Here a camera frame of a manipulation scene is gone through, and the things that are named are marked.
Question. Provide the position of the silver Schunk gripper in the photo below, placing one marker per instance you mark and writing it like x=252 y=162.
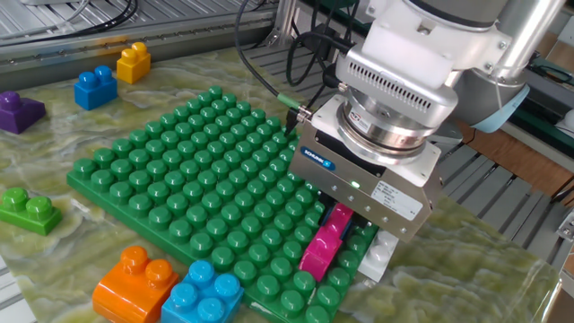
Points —
x=381 y=197

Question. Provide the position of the blue two-stud block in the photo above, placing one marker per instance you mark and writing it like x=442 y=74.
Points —
x=96 y=92

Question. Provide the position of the bright green two-stud block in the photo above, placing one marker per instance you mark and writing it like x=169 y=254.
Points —
x=31 y=213

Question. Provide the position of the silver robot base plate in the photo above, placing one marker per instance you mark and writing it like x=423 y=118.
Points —
x=448 y=134

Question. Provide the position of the orange two-stud block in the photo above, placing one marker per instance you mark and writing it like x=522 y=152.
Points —
x=130 y=291

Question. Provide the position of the dark purple single-stud block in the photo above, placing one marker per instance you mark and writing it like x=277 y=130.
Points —
x=18 y=114

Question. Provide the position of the aluminium profile rail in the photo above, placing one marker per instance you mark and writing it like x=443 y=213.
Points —
x=179 y=49

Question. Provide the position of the pink three-stud block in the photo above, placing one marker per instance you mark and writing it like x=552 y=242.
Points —
x=320 y=251

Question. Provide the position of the yellow two-stud block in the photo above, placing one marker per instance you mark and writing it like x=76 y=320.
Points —
x=133 y=65

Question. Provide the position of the light blue four-stud block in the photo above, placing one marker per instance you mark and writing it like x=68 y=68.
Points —
x=202 y=296

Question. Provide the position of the green marble patterned mat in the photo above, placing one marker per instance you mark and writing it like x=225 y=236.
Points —
x=471 y=278

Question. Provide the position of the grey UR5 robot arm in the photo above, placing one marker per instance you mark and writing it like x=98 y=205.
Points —
x=403 y=54

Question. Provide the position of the white four-stud block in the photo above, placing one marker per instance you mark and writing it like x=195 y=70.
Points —
x=376 y=260

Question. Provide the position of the aluminium frame beam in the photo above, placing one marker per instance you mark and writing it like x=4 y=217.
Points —
x=567 y=229
x=284 y=18

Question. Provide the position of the large green studded baseplate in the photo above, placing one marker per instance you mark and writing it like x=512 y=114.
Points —
x=202 y=188

